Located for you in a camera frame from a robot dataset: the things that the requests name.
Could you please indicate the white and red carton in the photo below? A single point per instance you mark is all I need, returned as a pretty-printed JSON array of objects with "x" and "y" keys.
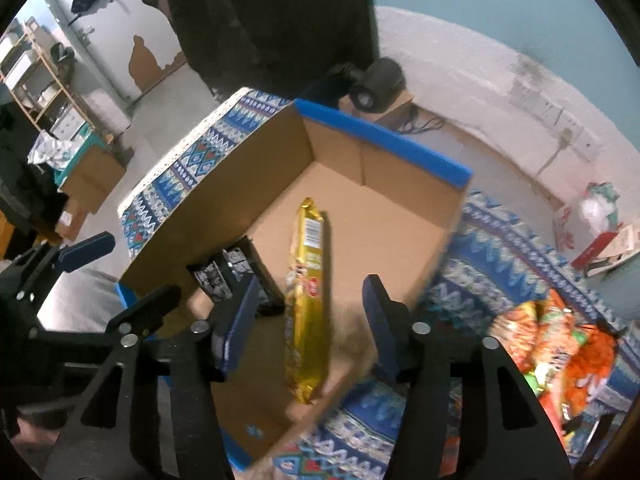
[{"x": 617, "y": 246}]

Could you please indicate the blue patterned tablecloth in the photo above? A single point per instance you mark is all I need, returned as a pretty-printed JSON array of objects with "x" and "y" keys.
[{"x": 480, "y": 260}]

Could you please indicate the wooden shelf rack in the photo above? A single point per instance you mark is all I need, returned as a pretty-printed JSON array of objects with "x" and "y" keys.
[{"x": 35, "y": 75}]

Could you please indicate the flat brown cardboard box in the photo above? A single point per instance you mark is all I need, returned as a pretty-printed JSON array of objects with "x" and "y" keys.
[{"x": 70, "y": 220}]

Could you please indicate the dark cloth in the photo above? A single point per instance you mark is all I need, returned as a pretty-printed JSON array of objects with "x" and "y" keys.
[{"x": 25, "y": 185}]

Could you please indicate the gold snack packet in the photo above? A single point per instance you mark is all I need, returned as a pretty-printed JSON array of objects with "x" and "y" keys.
[{"x": 305, "y": 310}]

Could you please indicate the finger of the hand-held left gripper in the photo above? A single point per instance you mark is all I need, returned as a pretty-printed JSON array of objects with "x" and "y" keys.
[
  {"x": 150, "y": 306},
  {"x": 87, "y": 251}
]

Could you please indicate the row of wall sockets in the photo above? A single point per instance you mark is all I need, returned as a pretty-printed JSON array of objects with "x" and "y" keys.
[{"x": 555, "y": 112}]

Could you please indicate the black and white snack packet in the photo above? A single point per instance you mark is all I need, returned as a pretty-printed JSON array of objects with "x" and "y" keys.
[
  {"x": 212, "y": 277},
  {"x": 243, "y": 259}
]

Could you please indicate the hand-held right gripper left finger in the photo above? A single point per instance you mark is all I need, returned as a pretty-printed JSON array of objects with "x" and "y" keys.
[{"x": 239, "y": 327}]

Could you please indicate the red white bag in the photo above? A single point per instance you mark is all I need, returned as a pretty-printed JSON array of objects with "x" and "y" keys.
[{"x": 567, "y": 227}]

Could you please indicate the cardboard box with blue rim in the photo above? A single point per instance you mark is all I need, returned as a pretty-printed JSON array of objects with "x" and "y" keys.
[{"x": 375, "y": 220}]

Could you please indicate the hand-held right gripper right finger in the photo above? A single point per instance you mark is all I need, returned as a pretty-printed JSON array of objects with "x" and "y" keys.
[{"x": 377, "y": 312}]

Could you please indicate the large brown cardboard box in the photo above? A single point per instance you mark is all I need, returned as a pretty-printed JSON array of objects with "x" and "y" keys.
[{"x": 92, "y": 172}]

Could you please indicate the white patterned cloth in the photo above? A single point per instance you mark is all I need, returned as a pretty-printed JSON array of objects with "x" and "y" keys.
[{"x": 50, "y": 149}]

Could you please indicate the pile of orange snack bags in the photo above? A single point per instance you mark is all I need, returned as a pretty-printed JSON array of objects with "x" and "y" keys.
[{"x": 590, "y": 355}]

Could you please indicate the white plastic bag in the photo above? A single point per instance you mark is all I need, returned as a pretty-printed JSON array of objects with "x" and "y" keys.
[{"x": 597, "y": 207}]

